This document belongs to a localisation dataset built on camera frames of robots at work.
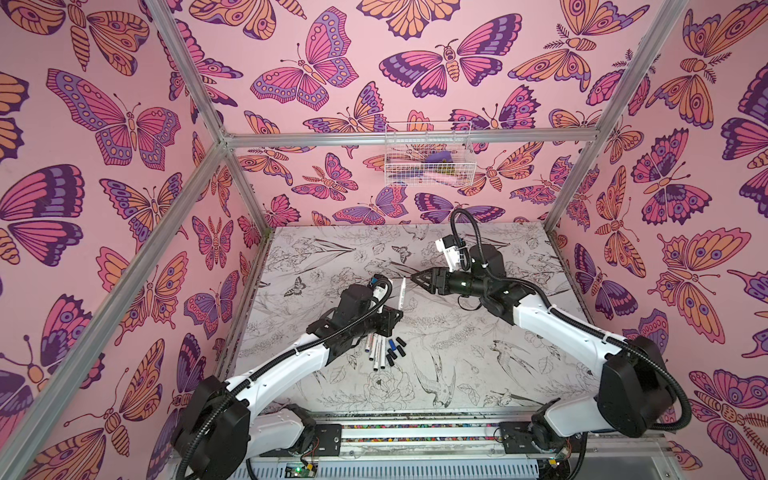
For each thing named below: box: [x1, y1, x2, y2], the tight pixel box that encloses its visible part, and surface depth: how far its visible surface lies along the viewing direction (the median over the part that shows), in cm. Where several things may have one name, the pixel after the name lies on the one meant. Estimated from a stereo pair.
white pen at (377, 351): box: [373, 333, 382, 371], surface depth 89 cm
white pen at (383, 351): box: [380, 335, 387, 369], surface depth 89 cm
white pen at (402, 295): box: [398, 277, 406, 311], surface depth 81 cm
